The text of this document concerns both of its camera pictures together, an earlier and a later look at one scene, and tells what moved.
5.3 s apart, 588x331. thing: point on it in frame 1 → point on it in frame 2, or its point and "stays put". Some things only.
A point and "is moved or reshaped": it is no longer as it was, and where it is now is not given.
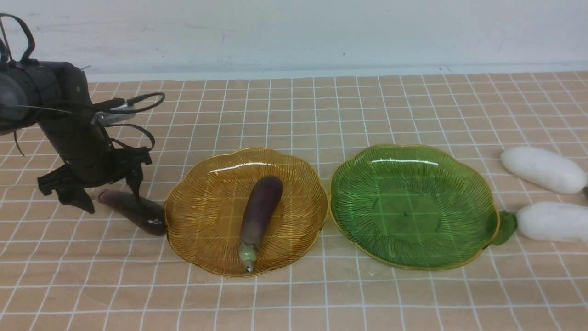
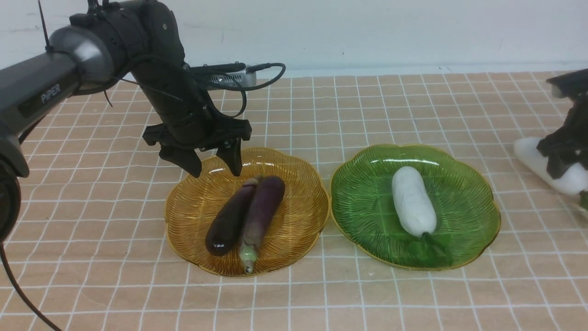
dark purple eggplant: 143,214 → 226,231
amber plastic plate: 208,198 stays put
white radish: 544,169 is moved or reshaped
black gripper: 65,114 → 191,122
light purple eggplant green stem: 263,202 stays put
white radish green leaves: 546,220 → 431,250
